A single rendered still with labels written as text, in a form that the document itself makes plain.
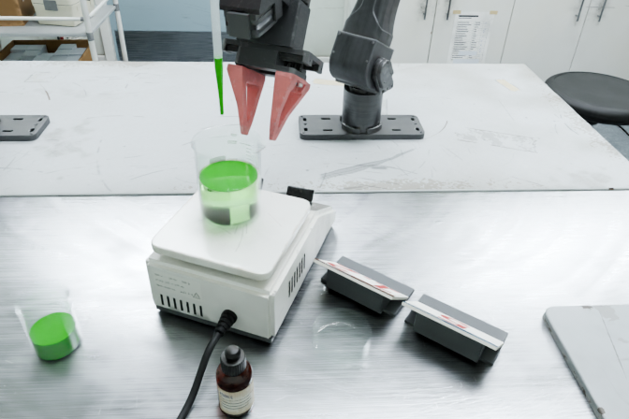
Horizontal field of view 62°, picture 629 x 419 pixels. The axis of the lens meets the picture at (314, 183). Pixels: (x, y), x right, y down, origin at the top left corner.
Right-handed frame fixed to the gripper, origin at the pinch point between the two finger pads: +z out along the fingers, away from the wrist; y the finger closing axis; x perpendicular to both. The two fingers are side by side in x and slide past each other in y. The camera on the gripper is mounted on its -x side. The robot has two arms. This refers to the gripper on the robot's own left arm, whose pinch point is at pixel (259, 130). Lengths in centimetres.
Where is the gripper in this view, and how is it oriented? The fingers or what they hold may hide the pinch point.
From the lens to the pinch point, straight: 60.9
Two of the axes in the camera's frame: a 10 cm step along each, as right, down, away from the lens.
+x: 2.8, -0.1, 9.6
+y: 9.4, 2.1, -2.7
